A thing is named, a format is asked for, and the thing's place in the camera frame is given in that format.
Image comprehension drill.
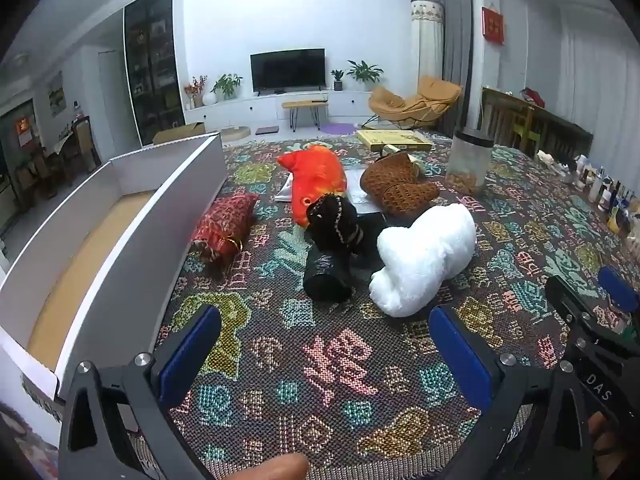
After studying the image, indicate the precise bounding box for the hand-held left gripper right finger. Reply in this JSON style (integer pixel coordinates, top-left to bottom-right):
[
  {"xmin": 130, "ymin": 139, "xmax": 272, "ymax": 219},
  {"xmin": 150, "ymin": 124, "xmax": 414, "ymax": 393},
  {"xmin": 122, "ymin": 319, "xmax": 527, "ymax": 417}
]
[{"xmin": 428, "ymin": 306, "xmax": 596, "ymax": 480}]

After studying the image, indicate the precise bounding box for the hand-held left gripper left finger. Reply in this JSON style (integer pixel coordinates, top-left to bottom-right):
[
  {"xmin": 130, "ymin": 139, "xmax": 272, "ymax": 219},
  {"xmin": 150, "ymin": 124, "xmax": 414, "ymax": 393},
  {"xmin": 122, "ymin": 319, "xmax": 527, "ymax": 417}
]
[{"xmin": 57, "ymin": 304, "xmax": 223, "ymax": 480}]

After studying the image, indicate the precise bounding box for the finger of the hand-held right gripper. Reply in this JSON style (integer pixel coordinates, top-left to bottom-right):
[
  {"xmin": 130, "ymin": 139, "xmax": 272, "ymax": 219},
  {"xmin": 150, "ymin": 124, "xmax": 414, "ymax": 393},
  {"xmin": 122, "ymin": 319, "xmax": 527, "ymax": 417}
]
[
  {"xmin": 597, "ymin": 266, "xmax": 640, "ymax": 317},
  {"xmin": 545, "ymin": 275, "xmax": 601, "ymax": 341}
]

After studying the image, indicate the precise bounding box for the white plush toy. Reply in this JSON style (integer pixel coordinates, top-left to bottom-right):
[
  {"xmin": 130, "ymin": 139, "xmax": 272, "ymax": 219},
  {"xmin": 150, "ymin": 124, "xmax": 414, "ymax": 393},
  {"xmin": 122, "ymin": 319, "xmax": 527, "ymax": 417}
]
[{"xmin": 369, "ymin": 203, "xmax": 477, "ymax": 318}]

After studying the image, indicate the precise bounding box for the large white storage box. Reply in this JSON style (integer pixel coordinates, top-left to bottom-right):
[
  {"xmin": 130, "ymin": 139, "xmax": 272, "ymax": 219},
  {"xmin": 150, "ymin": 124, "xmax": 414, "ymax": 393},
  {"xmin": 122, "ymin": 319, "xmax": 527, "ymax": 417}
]
[{"xmin": 0, "ymin": 132, "xmax": 227, "ymax": 448}]

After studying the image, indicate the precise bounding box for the red embroidered pouch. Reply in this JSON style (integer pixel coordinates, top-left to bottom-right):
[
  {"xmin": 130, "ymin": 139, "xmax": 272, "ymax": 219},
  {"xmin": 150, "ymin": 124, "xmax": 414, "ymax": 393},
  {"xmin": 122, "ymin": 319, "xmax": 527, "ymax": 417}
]
[{"xmin": 189, "ymin": 192, "xmax": 261, "ymax": 266}]

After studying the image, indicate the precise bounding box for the black plastic bag roll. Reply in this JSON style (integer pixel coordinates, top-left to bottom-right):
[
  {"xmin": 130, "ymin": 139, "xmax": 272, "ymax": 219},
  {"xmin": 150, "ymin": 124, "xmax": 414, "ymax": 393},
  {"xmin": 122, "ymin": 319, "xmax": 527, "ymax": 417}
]
[{"xmin": 302, "ymin": 247, "xmax": 353, "ymax": 303}]

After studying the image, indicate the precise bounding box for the brown knitted net bag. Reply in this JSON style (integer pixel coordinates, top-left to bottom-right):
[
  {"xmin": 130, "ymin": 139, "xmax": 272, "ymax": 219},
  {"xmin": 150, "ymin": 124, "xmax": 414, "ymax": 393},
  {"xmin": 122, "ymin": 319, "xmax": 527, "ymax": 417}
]
[{"xmin": 360, "ymin": 151, "xmax": 441, "ymax": 217}]

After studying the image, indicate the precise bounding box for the black drawstring pouch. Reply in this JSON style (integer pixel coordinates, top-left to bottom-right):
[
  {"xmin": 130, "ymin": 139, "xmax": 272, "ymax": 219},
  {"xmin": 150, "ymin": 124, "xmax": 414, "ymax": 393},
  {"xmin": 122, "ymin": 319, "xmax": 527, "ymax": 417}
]
[{"xmin": 306, "ymin": 194, "xmax": 368, "ymax": 256}]

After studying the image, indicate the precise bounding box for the plastic-wrapped pad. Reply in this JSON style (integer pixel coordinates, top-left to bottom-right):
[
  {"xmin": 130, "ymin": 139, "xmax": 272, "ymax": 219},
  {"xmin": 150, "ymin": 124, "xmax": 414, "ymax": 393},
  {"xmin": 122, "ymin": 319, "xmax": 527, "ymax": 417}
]
[{"xmin": 342, "ymin": 167, "xmax": 388, "ymax": 261}]

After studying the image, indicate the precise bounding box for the orange fish plush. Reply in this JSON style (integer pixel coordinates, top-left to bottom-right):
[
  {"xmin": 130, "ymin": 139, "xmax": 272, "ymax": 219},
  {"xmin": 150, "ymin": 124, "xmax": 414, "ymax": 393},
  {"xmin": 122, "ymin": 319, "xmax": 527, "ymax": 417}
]
[{"xmin": 276, "ymin": 144, "xmax": 348, "ymax": 228}]

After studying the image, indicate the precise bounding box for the person's right hand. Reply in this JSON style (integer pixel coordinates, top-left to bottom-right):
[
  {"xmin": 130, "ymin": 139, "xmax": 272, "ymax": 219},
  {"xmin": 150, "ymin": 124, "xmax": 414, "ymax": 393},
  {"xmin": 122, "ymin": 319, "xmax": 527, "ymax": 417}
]
[{"xmin": 587, "ymin": 407, "xmax": 632, "ymax": 467}]

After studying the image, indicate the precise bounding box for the person's left hand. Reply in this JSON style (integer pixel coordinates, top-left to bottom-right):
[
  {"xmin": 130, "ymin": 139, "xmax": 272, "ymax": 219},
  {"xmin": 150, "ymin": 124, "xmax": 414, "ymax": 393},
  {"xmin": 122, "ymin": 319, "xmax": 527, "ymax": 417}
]
[{"xmin": 234, "ymin": 452, "xmax": 311, "ymax": 480}]

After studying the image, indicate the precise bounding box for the row of small bottles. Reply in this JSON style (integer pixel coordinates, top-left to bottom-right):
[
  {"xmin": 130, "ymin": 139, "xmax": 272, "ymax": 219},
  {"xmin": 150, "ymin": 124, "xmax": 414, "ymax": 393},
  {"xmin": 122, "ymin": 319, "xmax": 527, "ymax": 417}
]
[{"xmin": 537, "ymin": 150, "xmax": 640, "ymax": 241}]

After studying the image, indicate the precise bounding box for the woven patterned blanket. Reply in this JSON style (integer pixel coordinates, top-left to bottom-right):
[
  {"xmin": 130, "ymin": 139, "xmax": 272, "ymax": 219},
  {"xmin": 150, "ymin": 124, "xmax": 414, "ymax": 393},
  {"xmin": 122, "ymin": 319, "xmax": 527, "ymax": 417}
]
[{"xmin": 125, "ymin": 135, "xmax": 640, "ymax": 480}]

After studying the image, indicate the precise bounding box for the clear plastic jar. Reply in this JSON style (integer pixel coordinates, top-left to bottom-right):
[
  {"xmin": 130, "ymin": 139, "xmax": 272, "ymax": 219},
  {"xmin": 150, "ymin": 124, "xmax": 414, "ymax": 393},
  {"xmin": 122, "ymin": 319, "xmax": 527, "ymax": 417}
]
[{"xmin": 445, "ymin": 129, "xmax": 493, "ymax": 196}]

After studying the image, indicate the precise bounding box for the white paper booklet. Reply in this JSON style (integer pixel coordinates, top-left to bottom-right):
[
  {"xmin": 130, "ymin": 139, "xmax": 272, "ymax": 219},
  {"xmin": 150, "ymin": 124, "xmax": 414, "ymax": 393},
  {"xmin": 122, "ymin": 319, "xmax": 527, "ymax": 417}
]
[{"xmin": 272, "ymin": 172, "xmax": 296, "ymax": 203}]

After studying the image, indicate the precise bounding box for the white sheer curtain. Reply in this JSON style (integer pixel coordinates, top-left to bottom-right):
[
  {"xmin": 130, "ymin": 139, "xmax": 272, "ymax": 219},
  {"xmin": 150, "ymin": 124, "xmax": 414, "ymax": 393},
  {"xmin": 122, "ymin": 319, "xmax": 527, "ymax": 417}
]
[{"xmin": 560, "ymin": 10, "xmax": 640, "ymax": 161}]

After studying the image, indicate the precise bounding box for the cardboard box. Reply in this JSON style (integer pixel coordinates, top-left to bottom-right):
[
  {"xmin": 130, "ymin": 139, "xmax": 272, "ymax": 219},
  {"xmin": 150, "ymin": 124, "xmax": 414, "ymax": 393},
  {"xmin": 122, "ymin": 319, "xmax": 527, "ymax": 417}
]
[{"xmin": 152, "ymin": 121, "xmax": 207, "ymax": 145}]

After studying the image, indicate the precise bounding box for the yellow flat box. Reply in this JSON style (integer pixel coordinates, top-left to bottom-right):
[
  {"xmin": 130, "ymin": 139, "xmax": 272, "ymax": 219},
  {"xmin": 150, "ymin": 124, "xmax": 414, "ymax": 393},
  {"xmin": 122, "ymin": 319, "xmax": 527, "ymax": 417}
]
[{"xmin": 356, "ymin": 129, "xmax": 433, "ymax": 152}]

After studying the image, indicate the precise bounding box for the wooden dining chair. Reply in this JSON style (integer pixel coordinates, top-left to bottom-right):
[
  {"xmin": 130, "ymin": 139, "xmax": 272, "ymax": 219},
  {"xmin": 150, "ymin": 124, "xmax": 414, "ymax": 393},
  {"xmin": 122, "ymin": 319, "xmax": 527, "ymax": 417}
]
[{"xmin": 70, "ymin": 116, "xmax": 102, "ymax": 173}]

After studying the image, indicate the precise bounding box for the orange lounge chair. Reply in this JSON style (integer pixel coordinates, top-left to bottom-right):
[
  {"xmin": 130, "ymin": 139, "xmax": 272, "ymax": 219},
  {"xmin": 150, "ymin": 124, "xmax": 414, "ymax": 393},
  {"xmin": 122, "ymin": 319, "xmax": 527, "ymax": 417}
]
[{"xmin": 368, "ymin": 76, "xmax": 463, "ymax": 128}]

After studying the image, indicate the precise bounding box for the white low cabinet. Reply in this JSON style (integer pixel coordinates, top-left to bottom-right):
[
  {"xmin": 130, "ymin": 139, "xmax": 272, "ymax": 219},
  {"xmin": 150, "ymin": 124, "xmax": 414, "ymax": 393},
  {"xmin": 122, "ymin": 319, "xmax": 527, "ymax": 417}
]
[{"xmin": 185, "ymin": 89, "xmax": 376, "ymax": 126}]

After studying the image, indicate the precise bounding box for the white door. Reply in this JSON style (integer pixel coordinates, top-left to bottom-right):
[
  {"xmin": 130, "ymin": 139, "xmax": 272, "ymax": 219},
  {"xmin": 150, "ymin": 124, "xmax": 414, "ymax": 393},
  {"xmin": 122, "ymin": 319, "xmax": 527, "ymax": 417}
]
[{"xmin": 97, "ymin": 50, "xmax": 127, "ymax": 157}]

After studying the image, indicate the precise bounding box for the red flower bouquet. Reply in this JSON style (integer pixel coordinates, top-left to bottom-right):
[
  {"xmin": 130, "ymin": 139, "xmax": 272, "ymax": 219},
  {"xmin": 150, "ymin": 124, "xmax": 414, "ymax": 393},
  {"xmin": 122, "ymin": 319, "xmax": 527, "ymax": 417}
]
[{"xmin": 183, "ymin": 75, "xmax": 208, "ymax": 108}]

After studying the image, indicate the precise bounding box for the green potted plant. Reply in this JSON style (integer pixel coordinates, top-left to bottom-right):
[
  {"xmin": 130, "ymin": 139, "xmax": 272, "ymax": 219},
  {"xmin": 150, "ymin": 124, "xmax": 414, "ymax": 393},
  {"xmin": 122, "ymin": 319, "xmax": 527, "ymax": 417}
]
[{"xmin": 211, "ymin": 73, "xmax": 243, "ymax": 101}]

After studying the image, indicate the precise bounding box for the small wooden bench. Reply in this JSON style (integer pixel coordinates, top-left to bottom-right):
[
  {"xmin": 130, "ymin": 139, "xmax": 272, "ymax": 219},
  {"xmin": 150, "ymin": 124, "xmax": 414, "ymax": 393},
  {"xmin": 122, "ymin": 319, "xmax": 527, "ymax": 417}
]
[{"xmin": 281, "ymin": 99, "xmax": 329, "ymax": 132}]

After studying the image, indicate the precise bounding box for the grey curtain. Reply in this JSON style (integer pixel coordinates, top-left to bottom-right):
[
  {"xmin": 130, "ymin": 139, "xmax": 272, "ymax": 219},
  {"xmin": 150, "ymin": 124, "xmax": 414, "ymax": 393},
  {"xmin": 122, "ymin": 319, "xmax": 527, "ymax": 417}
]
[{"xmin": 427, "ymin": 0, "xmax": 473, "ymax": 128}]

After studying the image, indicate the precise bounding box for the dark glass display cabinet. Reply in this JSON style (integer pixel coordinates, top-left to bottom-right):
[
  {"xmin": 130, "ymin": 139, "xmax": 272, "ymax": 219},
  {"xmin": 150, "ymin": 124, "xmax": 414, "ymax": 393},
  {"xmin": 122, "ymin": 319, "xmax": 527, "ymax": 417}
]
[{"xmin": 123, "ymin": 0, "xmax": 186, "ymax": 146}]

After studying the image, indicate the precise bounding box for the covered standing air conditioner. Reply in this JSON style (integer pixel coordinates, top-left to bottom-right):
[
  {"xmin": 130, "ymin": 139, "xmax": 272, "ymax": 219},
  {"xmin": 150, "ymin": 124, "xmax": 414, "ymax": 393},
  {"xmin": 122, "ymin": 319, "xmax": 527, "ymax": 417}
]
[{"xmin": 411, "ymin": 0, "xmax": 445, "ymax": 81}]

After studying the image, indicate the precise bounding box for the black flat television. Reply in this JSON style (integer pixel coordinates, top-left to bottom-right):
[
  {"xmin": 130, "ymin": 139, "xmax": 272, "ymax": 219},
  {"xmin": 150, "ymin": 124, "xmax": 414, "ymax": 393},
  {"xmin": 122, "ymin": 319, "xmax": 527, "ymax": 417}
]
[{"xmin": 250, "ymin": 49, "xmax": 327, "ymax": 93}]

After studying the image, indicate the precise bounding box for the large leafy potted plant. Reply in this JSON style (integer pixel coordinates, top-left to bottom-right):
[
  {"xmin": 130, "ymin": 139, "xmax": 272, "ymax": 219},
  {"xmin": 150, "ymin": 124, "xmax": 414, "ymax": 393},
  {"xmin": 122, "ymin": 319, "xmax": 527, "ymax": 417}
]
[{"xmin": 346, "ymin": 60, "xmax": 385, "ymax": 84}]

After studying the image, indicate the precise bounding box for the red wall hanging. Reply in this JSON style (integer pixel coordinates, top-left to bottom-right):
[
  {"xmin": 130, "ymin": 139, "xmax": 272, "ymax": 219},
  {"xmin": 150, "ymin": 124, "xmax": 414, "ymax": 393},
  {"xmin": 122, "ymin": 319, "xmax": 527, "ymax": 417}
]
[{"xmin": 481, "ymin": 6, "xmax": 506, "ymax": 47}]

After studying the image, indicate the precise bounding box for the framed wall picture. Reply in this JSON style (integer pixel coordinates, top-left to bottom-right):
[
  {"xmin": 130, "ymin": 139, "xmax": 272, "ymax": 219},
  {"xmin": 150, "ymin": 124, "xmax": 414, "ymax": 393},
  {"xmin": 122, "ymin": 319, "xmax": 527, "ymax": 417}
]
[{"xmin": 47, "ymin": 72, "xmax": 68, "ymax": 116}]

